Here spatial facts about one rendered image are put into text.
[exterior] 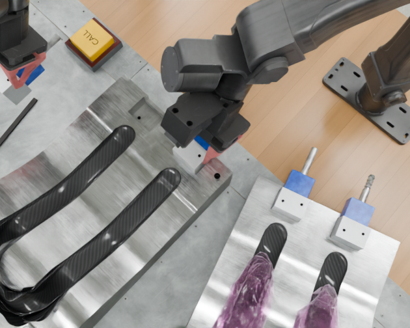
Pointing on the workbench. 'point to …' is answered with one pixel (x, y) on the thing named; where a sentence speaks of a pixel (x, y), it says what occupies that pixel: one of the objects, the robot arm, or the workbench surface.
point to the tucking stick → (12, 127)
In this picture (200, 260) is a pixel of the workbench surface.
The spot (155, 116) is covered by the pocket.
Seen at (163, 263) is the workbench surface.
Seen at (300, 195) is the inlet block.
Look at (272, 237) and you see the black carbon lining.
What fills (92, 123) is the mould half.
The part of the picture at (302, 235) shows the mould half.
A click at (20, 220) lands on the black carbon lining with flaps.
